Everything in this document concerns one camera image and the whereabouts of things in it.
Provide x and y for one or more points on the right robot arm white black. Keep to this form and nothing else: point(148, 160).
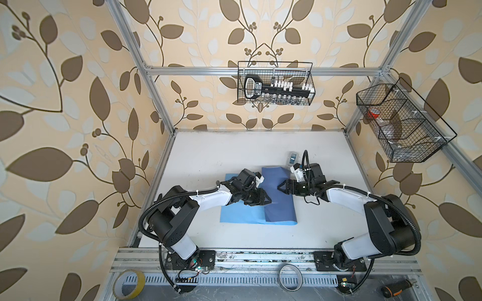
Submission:
point(391, 229)

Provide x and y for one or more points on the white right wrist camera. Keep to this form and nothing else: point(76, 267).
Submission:
point(299, 174)

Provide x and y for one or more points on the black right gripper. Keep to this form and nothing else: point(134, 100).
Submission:
point(287, 186)

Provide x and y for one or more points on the wall wire basket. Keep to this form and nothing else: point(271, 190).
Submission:
point(409, 129)
point(298, 73)

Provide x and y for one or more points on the right wall wire basket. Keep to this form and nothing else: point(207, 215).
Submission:
point(409, 129)

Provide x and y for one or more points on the back wall wire basket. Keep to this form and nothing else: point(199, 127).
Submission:
point(298, 73)

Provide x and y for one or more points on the black tool set in basket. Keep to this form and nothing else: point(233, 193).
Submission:
point(254, 87)

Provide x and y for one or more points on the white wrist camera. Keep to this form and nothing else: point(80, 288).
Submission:
point(299, 174)
point(259, 179)

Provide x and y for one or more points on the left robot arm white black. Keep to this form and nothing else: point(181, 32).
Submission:
point(168, 219)

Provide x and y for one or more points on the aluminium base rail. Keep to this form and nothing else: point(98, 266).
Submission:
point(262, 260)

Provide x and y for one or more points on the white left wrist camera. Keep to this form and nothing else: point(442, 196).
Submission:
point(259, 179)

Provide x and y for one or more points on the grey tape dispenser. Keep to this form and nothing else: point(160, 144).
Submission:
point(292, 159)

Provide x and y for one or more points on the orange black screwdriver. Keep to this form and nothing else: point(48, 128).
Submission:
point(395, 289)

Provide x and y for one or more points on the yellow tape roll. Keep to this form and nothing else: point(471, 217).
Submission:
point(129, 284)

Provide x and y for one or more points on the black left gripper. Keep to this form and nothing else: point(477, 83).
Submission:
point(261, 199)

